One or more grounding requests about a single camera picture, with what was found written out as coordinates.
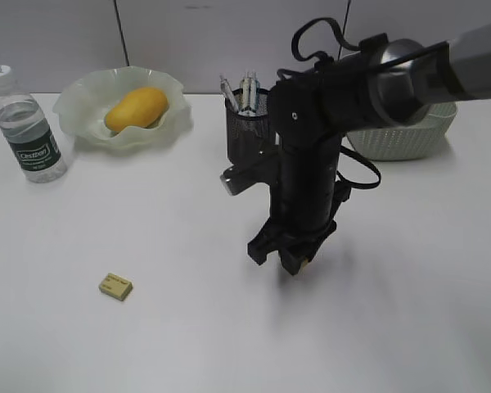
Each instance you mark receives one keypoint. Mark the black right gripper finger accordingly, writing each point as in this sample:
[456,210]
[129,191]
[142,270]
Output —
[292,257]
[259,251]

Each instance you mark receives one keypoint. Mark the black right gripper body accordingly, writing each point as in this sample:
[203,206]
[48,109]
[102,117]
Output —
[302,197]

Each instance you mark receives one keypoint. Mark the green grip white pen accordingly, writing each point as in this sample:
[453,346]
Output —
[245,94]

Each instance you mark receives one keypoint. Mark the blue grip white pen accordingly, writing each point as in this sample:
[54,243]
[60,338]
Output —
[254,92]

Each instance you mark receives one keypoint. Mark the grey grip white pen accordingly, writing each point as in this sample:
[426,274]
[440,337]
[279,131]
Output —
[226,90]

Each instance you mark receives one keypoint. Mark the yellow mango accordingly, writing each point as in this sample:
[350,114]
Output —
[141,107]

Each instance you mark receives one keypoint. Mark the clear water bottle green label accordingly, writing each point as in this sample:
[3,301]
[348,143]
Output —
[27,132]

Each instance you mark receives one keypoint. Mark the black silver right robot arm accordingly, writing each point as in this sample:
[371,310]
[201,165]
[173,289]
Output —
[295,145]

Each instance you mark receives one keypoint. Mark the black mesh pen holder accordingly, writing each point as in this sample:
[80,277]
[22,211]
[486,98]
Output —
[248,135]

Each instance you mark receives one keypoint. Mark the pale green wavy glass plate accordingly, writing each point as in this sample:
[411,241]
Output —
[81,109]

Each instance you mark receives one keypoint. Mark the pale green plastic basket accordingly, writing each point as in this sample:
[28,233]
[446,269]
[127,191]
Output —
[406,143]

